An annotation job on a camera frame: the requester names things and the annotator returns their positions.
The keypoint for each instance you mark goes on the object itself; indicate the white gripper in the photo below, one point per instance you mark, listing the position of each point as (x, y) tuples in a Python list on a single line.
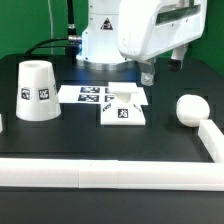
[(147, 28)]

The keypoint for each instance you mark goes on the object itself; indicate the white lamp bulb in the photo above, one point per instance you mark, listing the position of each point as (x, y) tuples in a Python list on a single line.
[(191, 109)]

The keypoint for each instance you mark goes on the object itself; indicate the white lamp base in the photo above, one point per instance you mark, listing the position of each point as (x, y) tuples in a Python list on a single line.
[(124, 108)]

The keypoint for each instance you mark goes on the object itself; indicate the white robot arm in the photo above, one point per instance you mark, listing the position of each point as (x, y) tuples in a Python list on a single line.
[(100, 38)]

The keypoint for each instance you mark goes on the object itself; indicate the white conical lamp shade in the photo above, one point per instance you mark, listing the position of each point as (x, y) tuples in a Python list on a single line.
[(37, 98)]

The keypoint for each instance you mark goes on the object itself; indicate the white marker sheet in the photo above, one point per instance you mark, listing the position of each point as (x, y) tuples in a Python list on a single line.
[(102, 94)]

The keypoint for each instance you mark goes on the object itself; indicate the white front fence bar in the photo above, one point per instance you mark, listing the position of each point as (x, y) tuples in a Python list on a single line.
[(59, 173)]

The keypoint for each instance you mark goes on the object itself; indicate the white left fence piece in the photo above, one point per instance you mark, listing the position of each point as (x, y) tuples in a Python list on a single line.
[(1, 123)]

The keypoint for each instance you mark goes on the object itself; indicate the black vertical cable post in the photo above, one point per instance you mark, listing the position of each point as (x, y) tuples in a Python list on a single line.
[(71, 28)]

